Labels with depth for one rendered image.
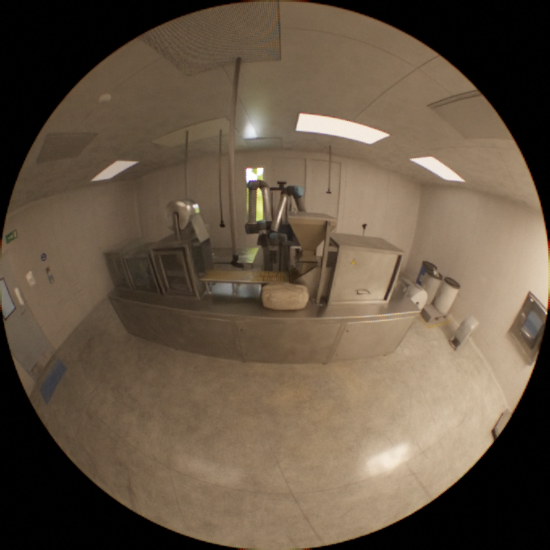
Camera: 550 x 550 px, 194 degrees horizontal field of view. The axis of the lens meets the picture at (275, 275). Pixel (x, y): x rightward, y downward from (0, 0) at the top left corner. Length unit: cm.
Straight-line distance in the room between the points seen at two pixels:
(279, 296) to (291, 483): 165
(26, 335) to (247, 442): 415
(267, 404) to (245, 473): 76
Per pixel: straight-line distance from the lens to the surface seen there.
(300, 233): 120
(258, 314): 129
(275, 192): 237
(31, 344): 445
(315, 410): 175
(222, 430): 173
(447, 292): 362
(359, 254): 134
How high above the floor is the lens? 166
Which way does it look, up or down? 28 degrees down
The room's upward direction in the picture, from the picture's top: 1 degrees clockwise
